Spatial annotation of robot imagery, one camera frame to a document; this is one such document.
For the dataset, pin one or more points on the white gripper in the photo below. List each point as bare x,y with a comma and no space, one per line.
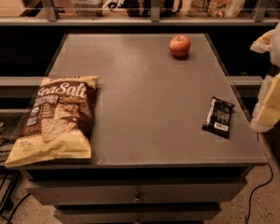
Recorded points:
267,110

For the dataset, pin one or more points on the grey drawer cabinet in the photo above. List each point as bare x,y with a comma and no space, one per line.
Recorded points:
148,138

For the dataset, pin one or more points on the black backpack on shelf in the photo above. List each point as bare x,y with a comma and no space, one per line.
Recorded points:
142,8

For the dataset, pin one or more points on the metal drawer knob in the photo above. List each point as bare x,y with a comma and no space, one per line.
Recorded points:
137,199

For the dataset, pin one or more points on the brown sea salt chip bag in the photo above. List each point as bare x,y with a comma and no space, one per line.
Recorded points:
59,124

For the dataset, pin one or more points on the red apple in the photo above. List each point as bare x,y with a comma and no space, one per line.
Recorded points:
179,46

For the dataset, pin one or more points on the grey metal shelf rail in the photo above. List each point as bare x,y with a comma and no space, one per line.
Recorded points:
61,12

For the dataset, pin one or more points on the black rxbar chocolate bar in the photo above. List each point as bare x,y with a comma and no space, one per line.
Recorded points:
219,118

